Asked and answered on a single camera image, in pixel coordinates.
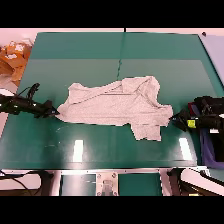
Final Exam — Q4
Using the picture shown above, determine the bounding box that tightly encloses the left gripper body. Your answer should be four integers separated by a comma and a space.
32, 99, 57, 119

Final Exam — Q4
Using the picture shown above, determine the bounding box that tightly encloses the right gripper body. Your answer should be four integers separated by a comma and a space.
177, 109, 198, 133

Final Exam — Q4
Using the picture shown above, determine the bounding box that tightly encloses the grey T-shirt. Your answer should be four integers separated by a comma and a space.
56, 75, 175, 142

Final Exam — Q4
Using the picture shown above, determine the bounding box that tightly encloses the red garment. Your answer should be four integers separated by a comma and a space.
187, 102, 197, 116

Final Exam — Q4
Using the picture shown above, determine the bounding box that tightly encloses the black garment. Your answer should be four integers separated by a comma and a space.
193, 95, 224, 116

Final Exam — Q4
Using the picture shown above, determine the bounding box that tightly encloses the purple garment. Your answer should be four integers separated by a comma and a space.
198, 127, 224, 168

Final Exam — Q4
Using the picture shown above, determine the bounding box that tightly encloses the black cable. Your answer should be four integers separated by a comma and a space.
0, 169, 44, 197

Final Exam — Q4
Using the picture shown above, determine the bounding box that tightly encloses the silver frame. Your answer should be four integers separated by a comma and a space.
0, 167, 224, 197

